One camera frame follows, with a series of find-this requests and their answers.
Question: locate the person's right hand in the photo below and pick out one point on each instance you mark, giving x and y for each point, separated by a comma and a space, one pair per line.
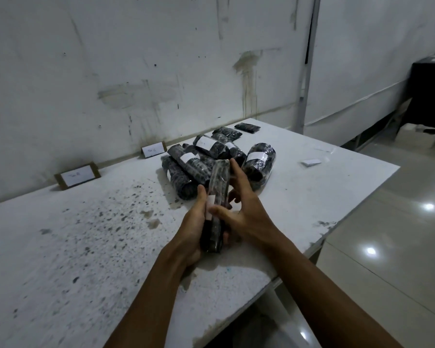
252, 217

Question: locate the person's left hand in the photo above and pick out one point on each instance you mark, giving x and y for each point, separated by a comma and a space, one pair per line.
188, 235

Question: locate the person's left thumb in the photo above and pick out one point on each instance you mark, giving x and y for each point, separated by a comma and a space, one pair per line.
202, 201

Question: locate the person's right thumb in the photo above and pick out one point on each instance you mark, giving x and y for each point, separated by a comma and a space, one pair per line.
221, 212

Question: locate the white-labelled black roll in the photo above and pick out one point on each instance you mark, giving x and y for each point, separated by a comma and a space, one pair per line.
217, 184

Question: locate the person's left forearm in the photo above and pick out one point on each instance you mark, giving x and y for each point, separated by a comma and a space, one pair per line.
148, 304

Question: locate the person's right forearm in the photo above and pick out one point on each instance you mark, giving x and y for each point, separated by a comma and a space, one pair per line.
322, 297

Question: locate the pile of black wrapped rolls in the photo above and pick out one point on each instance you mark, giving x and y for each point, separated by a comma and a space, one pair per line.
203, 155

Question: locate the small brown cardboard label card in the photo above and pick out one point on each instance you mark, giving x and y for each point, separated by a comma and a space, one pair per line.
154, 150

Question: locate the white paper slip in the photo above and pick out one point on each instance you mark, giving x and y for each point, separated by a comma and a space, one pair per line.
311, 162

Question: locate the large brown cardboard label card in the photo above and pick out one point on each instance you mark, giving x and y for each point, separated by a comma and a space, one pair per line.
77, 175

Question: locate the white metal post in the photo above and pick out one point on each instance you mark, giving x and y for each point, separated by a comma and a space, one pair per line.
307, 65

